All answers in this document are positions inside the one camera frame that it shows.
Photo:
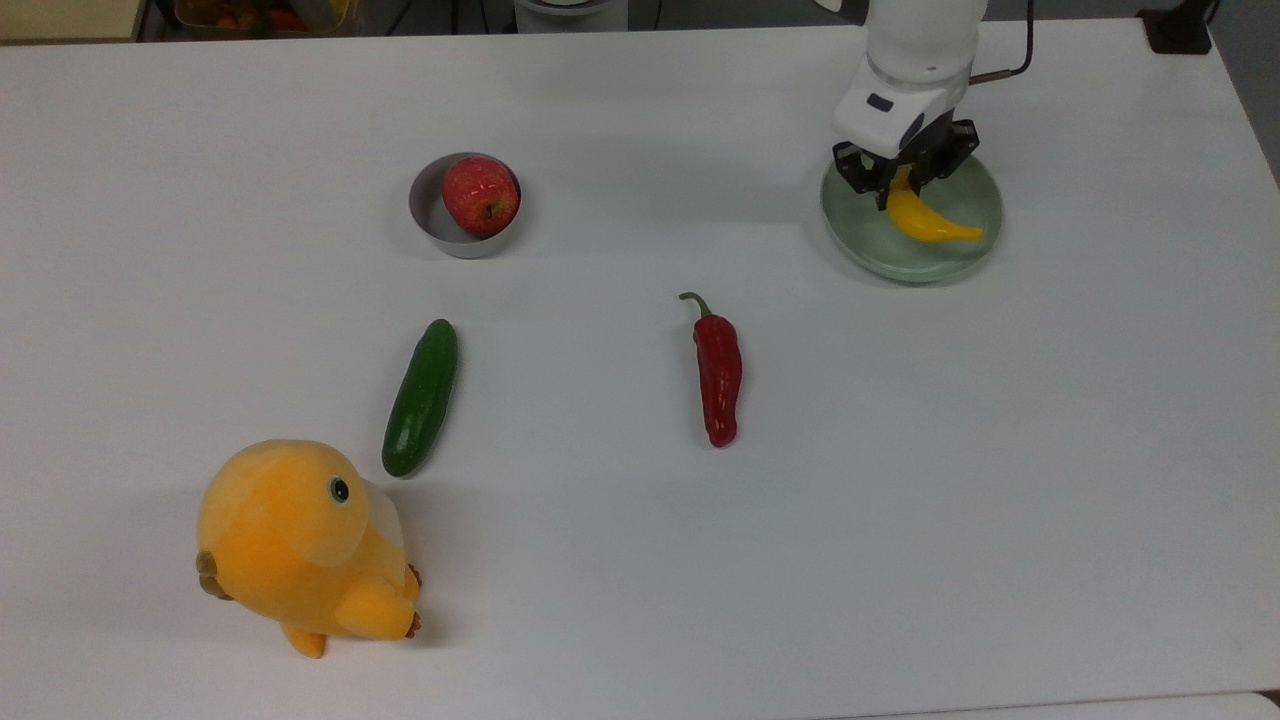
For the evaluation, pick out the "red toy chili pepper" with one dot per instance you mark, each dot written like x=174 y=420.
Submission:
x=718 y=375

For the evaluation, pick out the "red toy apple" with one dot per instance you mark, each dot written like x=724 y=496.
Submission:
x=482 y=195

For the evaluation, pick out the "green toy cucumber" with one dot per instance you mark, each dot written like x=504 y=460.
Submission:
x=420 y=400

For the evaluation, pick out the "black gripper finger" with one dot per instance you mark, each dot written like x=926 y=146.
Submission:
x=858 y=172
x=952 y=150

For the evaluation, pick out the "black mount base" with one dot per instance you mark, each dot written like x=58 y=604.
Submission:
x=1180 y=30

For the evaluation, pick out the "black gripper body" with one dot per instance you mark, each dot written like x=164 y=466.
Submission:
x=912 y=152

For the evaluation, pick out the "clear bin of toy food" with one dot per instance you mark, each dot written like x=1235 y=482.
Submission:
x=260 y=15

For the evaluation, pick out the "grey round robot base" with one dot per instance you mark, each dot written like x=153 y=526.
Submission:
x=570 y=14

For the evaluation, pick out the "grey metal bowl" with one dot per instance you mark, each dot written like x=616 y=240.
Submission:
x=430 y=225

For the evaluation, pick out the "pale green plastic plate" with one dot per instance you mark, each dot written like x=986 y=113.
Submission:
x=900 y=258

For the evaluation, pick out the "tan cardboard box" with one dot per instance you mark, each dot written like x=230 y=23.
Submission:
x=65 y=18

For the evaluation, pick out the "orange plush dinosaur toy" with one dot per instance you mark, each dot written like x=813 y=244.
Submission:
x=290 y=540

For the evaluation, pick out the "yellow toy banana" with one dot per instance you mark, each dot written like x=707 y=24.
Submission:
x=925 y=222

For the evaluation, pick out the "silver and white robot arm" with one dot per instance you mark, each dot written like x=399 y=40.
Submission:
x=920 y=45

